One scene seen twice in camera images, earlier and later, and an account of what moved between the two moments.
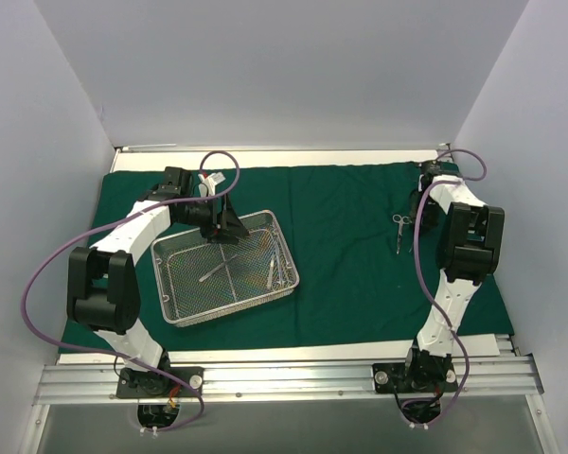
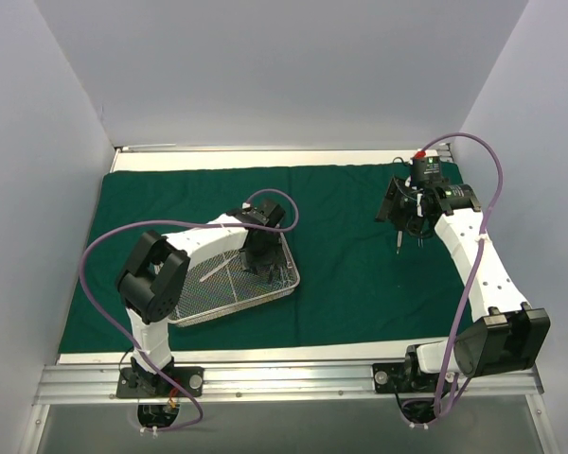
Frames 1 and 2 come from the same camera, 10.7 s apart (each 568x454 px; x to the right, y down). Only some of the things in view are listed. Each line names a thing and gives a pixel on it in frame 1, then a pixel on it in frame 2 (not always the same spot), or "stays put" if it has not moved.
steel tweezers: (220, 266) stays put
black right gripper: (421, 208) → (408, 222)
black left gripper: (220, 219) → (260, 255)
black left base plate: (153, 384) stays put
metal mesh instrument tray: (198, 277) stays put
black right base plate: (415, 377) stays put
